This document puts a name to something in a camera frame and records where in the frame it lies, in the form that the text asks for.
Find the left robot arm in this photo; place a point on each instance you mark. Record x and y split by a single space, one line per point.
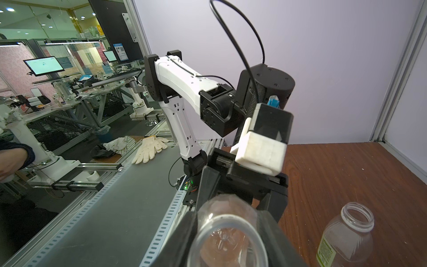
175 86

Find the person forearm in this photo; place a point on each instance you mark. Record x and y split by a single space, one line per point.
14 157

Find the blue label clear bottle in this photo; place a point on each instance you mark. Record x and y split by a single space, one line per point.
227 235

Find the white work gloves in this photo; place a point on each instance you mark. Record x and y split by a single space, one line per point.
149 147

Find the green label clear bottle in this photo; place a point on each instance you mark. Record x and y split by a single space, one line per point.
347 240

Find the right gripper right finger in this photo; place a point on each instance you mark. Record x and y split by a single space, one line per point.
280 251

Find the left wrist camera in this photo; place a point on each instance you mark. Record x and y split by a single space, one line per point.
264 138

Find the computer monitor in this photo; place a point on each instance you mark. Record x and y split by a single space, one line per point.
44 66

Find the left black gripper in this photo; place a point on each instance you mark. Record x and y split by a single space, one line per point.
223 175

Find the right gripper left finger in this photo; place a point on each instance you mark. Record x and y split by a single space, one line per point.
176 251

